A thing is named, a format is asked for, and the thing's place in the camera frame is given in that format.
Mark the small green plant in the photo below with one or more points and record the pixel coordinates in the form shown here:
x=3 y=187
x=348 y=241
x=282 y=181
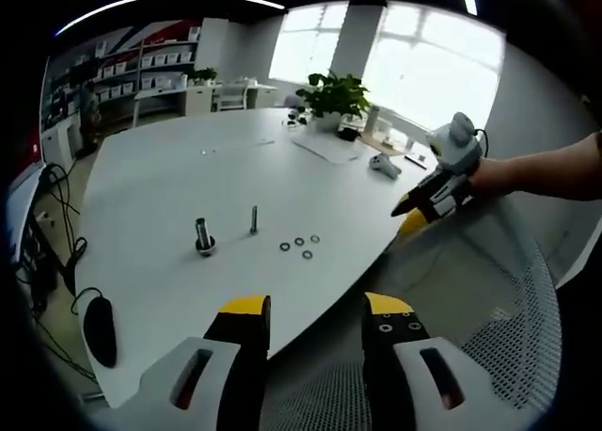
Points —
x=203 y=75

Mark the small black object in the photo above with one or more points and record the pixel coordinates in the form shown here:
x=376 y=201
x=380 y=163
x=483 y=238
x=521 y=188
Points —
x=347 y=134

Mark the wooden tray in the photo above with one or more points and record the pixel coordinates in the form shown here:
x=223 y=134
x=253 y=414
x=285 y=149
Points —
x=400 y=146

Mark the white slim bottle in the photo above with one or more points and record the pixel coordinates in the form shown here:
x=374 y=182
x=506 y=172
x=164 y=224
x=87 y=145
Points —
x=373 y=120

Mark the shelving unit with white bins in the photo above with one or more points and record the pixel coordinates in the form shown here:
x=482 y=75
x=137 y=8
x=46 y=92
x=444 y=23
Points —
x=141 y=64

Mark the white handheld controller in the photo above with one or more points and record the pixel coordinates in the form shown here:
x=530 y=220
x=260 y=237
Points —
x=383 y=165

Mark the narrow window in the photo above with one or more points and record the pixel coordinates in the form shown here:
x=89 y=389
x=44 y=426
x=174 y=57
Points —
x=305 y=45

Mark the grey mesh office chair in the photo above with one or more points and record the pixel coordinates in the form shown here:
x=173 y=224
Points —
x=494 y=308

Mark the black computer mouse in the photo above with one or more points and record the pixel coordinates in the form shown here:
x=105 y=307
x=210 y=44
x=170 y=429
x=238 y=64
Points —
x=99 y=332

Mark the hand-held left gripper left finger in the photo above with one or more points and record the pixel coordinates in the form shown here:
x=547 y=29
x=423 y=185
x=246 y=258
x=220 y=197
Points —
x=221 y=379

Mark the thin steel bolt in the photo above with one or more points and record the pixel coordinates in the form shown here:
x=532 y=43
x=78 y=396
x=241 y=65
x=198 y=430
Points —
x=254 y=219

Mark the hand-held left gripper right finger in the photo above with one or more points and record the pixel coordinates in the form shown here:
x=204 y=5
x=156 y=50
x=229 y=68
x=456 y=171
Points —
x=400 y=379

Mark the white slatted chair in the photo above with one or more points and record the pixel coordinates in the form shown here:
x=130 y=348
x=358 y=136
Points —
x=231 y=97

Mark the white desk with drawers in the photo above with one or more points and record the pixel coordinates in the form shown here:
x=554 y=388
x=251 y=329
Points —
x=197 y=97

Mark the white low cabinet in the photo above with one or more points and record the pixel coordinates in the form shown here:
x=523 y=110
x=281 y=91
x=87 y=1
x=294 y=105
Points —
x=61 y=141

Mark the wide window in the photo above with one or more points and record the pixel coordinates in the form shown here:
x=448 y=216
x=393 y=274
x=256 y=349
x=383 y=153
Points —
x=432 y=64

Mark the thick threaded steel stud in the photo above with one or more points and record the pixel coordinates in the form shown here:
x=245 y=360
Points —
x=202 y=231

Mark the purple chair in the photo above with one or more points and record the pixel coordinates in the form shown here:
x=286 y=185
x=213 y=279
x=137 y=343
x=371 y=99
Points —
x=294 y=101

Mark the green potted plant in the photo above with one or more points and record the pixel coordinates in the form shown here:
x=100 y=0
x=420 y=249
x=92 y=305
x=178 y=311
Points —
x=336 y=97

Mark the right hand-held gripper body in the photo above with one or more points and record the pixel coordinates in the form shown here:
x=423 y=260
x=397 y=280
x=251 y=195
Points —
x=458 y=144

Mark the white paper sheet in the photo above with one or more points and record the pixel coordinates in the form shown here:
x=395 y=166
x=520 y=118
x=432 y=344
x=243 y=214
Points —
x=329 y=148

